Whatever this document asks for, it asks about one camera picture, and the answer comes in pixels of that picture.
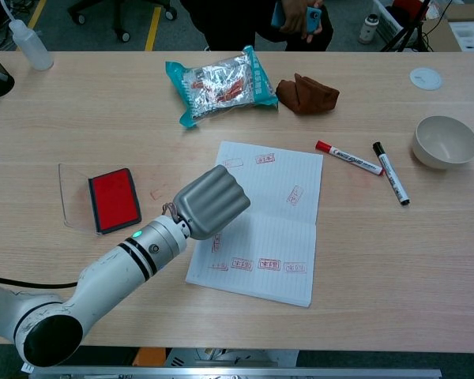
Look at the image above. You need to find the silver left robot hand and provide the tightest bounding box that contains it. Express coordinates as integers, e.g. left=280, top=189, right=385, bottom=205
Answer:
left=172, top=164, right=251, bottom=241

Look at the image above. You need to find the white lined paper sheet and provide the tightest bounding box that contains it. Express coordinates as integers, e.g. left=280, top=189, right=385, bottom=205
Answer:
left=185, top=141, right=324, bottom=309

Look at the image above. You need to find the red ink pad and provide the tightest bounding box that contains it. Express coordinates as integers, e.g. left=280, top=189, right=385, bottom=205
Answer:
left=88, top=167, right=143, bottom=235

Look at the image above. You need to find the teal silver snack packet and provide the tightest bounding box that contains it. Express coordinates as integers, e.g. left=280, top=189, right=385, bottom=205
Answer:
left=165, top=44, right=280, bottom=129

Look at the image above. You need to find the clear ink pad lid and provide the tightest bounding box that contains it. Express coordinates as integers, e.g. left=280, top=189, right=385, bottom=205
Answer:
left=58, top=163, right=103, bottom=237

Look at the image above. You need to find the brown crumpled cloth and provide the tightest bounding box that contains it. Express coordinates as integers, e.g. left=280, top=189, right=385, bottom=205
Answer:
left=275, top=73, right=340, bottom=116

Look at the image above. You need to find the red whiteboard marker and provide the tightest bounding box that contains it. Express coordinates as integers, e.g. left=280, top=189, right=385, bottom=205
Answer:
left=314, top=140, right=386, bottom=177

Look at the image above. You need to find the white device under table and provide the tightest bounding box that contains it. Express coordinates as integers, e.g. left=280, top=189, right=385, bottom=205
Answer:
left=164, top=347, right=299, bottom=368

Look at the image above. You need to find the orange box under table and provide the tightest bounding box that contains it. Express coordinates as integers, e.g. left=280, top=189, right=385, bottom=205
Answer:
left=133, top=347, right=167, bottom=367

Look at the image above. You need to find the person in black clothes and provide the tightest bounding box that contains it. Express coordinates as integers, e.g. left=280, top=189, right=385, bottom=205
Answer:
left=179, top=0, right=335, bottom=52

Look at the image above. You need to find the black whiteboard marker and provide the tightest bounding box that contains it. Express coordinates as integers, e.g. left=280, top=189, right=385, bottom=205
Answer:
left=371, top=141, right=412, bottom=207

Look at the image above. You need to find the black office chair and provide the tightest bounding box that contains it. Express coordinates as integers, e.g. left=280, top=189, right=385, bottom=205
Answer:
left=66, top=0, right=179, bottom=43

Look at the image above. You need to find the teal smartphone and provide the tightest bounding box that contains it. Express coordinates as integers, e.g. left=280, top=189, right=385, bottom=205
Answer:
left=271, top=2, right=323, bottom=35

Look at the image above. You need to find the white thermos bottle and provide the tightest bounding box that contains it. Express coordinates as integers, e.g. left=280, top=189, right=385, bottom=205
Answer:
left=358, top=13, right=379, bottom=44

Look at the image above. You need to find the clear plastic squeeze bottle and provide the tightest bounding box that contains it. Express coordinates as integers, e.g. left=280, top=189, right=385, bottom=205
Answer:
left=0, top=0, right=55, bottom=72

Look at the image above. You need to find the beige bowl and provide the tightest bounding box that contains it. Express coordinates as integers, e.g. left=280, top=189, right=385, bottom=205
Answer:
left=411, top=114, right=474, bottom=171

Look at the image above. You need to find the white plastic crate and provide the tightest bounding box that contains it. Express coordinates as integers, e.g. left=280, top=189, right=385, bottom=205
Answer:
left=373, top=0, right=408, bottom=39

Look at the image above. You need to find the black tripod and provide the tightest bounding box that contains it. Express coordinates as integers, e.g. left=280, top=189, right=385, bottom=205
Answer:
left=380, top=0, right=453, bottom=53

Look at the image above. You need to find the cardboard box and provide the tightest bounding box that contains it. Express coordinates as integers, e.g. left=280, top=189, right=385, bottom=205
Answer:
left=422, top=3, right=474, bottom=53

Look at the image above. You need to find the aluminium rail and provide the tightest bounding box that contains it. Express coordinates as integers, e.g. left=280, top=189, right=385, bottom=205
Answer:
left=28, top=366, right=442, bottom=379

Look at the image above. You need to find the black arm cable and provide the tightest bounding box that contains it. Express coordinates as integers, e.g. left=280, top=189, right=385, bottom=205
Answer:
left=0, top=275, right=80, bottom=289

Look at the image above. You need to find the white round cable cover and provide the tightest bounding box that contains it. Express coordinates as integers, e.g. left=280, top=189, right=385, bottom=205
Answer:
left=409, top=66, right=443, bottom=92

